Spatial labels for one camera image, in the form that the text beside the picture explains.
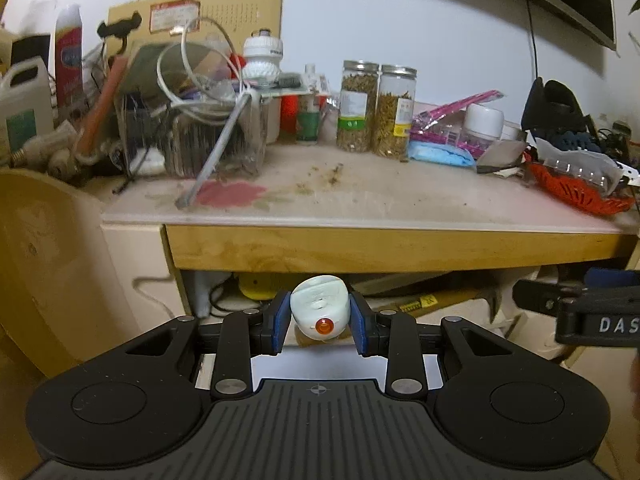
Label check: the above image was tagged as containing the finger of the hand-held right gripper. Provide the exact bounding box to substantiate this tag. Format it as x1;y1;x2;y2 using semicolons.
513;279;589;317

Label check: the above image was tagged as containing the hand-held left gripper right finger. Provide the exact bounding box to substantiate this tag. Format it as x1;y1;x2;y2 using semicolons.
349;292;522;396

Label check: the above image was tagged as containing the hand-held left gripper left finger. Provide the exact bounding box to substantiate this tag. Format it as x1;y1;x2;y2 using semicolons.
125;290;292;397

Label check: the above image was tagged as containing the white bottle with orange cap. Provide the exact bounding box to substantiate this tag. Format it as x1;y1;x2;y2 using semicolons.
290;275;349;345

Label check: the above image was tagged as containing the yellow plastic object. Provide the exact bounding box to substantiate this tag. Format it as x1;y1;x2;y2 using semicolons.
239;274;282;302

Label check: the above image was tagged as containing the orange plastic basket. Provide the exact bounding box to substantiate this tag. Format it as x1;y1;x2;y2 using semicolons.
528;162;636;216

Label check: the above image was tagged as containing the clear plastic blister tray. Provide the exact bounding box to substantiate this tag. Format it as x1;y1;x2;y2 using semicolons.
536;139;628;196

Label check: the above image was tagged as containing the brown paper piece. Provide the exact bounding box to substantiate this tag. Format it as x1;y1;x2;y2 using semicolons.
476;140;527;175

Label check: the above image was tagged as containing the blue cloth pack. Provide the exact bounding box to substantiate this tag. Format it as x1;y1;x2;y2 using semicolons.
407;140;476;167

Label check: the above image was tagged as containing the grey metal rod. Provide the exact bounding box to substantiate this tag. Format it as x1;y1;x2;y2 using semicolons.
175;94;251;209

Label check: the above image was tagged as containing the white lidded jar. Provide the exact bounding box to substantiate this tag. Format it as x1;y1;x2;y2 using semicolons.
461;103;505;146

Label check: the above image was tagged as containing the black bag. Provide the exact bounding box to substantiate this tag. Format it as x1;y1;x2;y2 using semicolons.
521;78;591;142

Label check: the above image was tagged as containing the pink plastic package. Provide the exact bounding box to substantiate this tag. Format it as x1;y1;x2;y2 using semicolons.
409;90;503;159

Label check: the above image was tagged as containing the green small bottle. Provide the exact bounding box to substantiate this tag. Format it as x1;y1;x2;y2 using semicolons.
297;94;321;145

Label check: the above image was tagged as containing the clear plastic storage box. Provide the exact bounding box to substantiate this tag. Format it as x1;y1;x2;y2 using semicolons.
115;42;268;179

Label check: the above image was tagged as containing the clear jar of dried herbs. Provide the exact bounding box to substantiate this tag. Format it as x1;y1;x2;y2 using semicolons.
371;64;418;160
336;60;380;153

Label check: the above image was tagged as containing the wooden chair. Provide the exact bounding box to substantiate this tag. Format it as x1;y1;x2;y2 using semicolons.
0;169;142;380

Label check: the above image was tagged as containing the white shower head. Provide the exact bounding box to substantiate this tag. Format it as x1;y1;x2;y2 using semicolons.
242;30;285;86

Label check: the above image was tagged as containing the brown cardboard box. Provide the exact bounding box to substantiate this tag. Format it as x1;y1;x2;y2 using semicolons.
108;0;285;68

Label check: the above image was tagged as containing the white plastic jug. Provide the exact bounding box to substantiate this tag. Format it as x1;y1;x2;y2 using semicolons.
0;57;55;161

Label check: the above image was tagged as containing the red and white spray can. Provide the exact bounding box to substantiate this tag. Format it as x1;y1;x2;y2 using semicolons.
54;4;84;111

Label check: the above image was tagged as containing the black hanging cable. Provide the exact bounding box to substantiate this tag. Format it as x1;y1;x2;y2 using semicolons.
525;0;542;83

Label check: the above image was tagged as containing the white coiled cable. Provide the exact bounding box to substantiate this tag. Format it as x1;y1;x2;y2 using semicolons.
156;16;251;123

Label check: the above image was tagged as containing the orange handled tool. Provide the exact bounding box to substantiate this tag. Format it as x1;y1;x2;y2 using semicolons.
74;56;130;157

